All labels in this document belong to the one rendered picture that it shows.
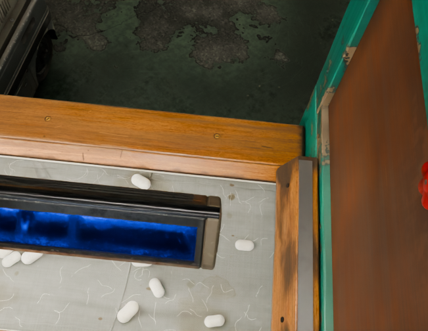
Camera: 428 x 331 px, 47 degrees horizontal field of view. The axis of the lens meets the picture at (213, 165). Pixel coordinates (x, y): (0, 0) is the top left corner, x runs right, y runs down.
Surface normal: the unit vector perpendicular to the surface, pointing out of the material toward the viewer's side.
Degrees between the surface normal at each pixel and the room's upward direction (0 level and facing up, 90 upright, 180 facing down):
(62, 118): 0
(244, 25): 0
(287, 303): 66
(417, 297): 90
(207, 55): 0
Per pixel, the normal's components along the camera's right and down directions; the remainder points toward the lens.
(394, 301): -0.99, -0.11
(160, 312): 0.06, -0.44
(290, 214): -0.90, -0.26
